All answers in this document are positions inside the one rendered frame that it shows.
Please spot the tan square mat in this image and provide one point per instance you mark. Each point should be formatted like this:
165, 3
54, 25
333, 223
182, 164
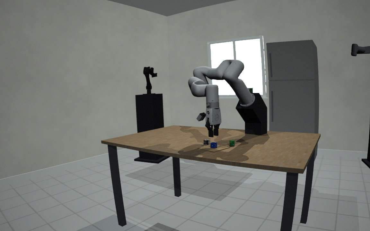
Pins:
208, 148

